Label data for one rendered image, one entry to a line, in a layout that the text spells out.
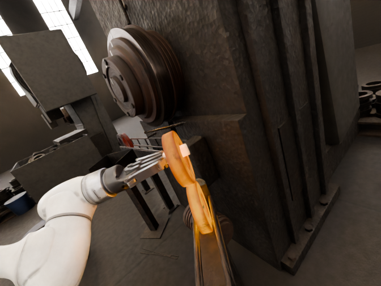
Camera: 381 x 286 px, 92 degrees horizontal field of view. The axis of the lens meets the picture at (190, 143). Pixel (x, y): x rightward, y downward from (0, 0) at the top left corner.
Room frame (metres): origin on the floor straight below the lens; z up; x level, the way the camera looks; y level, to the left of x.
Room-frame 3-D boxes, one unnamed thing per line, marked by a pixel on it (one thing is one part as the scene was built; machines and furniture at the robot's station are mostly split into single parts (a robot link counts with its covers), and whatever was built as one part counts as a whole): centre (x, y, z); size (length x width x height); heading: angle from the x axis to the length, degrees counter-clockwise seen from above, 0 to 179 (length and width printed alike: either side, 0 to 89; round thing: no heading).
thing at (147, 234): (1.27, 0.58, 0.36); 0.26 x 0.20 x 0.72; 65
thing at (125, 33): (0.98, 0.12, 1.11); 0.47 x 0.06 x 0.47; 30
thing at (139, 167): (0.46, 0.14, 0.89); 0.11 x 0.01 x 0.04; 84
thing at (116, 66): (0.93, 0.20, 1.11); 0.28 x 0.06 x 0.28; 30
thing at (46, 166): (3.00, 2.10, 0.39); 1.03 x 0.83 x 0.79; 124
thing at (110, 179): (0.47, 0.20, 0.89); 0.09 x 0.08 x 0.07; 86
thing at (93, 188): (0.48, 0.28, 0.89); 0.09 x 0.06 x 0.09; 176
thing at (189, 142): (0.78, -0.01, 0.68); 0.11 x 0.08 x 0.24; 120
